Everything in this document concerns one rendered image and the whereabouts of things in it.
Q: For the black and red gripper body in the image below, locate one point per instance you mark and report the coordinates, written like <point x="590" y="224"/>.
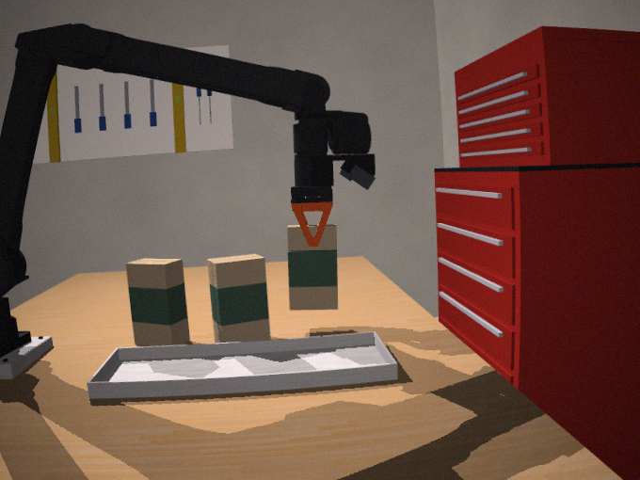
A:
<point x="303" y="182"/>

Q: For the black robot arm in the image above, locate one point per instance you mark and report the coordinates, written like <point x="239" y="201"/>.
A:
<point x="39" y="52"/>

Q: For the brown box with dark green band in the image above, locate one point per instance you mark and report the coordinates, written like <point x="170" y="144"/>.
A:
<point x="312" y="271"/>
<point x="158" y="302"/>
<point x="239" y="300"/>

